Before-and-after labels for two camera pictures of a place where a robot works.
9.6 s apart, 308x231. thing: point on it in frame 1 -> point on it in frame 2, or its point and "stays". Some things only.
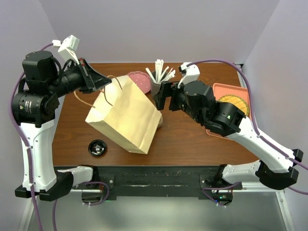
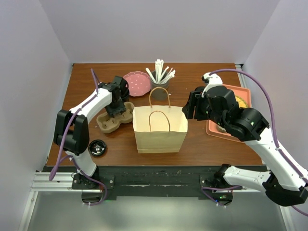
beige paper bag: [123, 110] -> [160, 130]
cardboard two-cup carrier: [160, 121] -> [107, 124]
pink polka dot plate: [142, 79] stays
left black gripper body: [76, 78] -> [116, 107]
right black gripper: [168, 88] -> [195, 98]
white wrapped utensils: [160, 76] stays
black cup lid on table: [97, 147] stays
